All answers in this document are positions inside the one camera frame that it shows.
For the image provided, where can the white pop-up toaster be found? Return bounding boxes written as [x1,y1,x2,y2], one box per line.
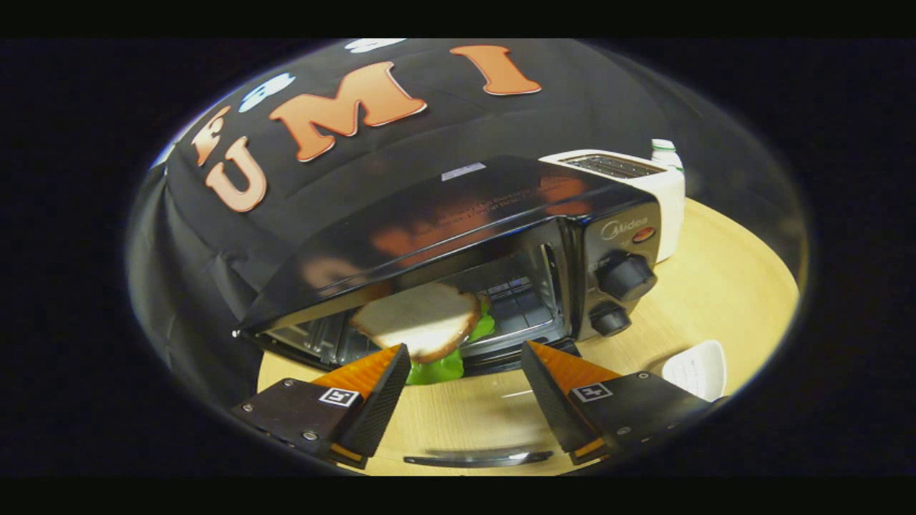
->
[540,149,687,264]

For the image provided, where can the toast and lettuce sandwich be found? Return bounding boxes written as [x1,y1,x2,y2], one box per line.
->
[349,283,497,387]

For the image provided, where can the small white drink bottle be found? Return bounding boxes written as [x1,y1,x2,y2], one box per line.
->
[650,139,685,177]

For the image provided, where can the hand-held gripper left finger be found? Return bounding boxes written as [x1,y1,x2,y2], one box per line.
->
[230,343,413,470]

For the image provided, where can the black toaster oven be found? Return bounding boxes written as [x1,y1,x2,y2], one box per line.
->
[233,154,663,470]

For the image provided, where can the black backdrop cloth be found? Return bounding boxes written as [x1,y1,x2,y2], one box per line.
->
[127,39,809,391]

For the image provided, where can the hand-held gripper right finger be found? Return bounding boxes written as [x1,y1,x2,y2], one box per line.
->
[520,340,725,466]

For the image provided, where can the small white plate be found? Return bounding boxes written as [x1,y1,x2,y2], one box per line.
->
[661,340,728,403]

